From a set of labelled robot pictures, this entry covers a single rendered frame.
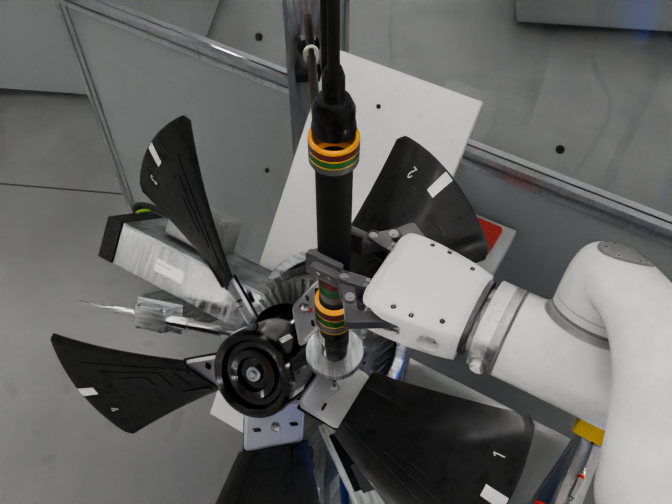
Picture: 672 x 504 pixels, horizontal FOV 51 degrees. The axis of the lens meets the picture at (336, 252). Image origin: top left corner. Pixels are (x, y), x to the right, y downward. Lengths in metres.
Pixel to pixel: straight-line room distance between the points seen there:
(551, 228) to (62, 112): 2.32
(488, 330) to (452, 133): 0.51
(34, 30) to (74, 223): 0.81
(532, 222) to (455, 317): 0.98
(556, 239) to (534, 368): 1.00
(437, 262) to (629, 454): 0.25
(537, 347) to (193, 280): 0.67
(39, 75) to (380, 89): 2.36
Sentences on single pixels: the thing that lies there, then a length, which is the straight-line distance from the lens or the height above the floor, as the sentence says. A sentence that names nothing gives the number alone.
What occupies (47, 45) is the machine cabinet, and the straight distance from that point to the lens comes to 3.19.
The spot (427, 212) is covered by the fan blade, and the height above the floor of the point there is 1.40.
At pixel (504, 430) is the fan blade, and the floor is 1.19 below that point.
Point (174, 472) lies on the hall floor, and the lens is 2.23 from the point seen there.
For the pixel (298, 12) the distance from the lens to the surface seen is 1.20.
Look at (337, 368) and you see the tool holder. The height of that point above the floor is 1.29.
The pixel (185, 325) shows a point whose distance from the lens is 1.13.
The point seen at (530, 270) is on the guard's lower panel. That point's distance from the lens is 1.72.
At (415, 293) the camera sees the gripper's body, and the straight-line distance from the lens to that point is 0.65.
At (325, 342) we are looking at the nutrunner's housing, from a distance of 0.82.
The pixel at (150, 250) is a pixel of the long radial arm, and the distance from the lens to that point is 1.20.
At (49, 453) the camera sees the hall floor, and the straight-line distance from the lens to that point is 2.36.
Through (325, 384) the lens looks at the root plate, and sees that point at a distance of 0.96.
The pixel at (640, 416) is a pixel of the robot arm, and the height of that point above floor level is 1.60.
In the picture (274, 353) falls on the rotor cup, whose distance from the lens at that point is 0.91.
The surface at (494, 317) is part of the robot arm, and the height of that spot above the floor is 1.53.
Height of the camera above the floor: 2.04
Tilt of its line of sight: 52 degrees down
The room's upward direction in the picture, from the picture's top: straight up
